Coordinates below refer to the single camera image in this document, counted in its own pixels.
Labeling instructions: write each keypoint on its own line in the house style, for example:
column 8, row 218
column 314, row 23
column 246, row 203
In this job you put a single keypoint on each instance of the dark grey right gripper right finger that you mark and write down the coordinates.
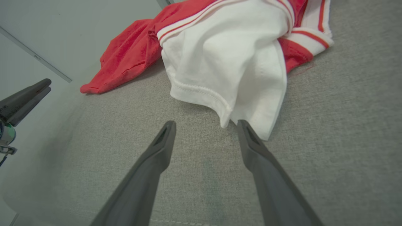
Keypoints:
column 276, row 201

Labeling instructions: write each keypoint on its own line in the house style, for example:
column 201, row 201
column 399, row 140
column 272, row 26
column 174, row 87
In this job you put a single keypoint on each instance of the grey partition post with feet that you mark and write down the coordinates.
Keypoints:
column 164, row 3

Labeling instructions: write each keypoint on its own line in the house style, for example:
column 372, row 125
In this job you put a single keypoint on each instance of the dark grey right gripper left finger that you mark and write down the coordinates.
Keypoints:
column 138, row 194

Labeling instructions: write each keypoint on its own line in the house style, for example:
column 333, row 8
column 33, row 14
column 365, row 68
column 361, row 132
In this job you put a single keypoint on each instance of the thin grey partition strip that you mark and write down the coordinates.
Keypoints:
column 37, row 56

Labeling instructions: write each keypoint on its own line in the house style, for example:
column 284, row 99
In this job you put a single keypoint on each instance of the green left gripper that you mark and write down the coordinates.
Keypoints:
column 6, row 136

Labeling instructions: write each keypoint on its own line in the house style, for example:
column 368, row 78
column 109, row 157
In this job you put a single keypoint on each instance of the red jersey with white sleeves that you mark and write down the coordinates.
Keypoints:
column 226, row 62

